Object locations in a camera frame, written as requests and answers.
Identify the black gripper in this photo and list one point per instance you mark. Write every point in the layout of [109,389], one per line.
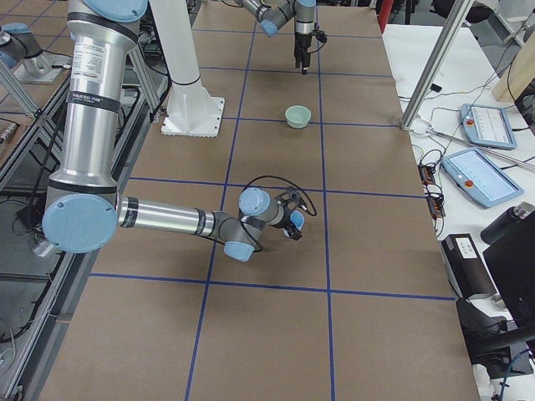
[302,42]
[287,222]

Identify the light blue plastic cup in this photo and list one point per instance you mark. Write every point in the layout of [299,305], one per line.
[293,228]

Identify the green ceramic bowl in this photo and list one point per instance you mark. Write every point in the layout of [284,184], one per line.
[297,116]

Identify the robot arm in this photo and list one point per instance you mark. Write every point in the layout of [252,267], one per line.
[273,18]
[86,202]

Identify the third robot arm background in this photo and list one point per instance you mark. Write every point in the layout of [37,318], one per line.
[24,56]

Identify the black water bottle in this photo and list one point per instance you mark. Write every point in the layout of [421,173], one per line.
[506,222]

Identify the orange black usb hub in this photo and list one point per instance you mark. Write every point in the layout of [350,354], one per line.
[433,191]

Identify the black box with white label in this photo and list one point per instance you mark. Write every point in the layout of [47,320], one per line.
[468,272]

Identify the thin metal rod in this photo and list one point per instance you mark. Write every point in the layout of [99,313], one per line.
[515,162]

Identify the upper teach pendant tablet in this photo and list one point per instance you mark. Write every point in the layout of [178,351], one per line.
[487,126]

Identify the teach pendant tablet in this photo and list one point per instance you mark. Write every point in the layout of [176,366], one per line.
[482,180]
[487,126]

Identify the lower teach pendant tablet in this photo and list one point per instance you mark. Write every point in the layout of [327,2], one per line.
[482,180]

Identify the black monitor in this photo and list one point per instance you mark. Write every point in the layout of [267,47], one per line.
[510,260]

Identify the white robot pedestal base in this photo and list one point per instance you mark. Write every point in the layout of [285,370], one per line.
[190,109]

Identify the silver aluminium frame post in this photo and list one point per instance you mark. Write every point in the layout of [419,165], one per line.
[445,39]

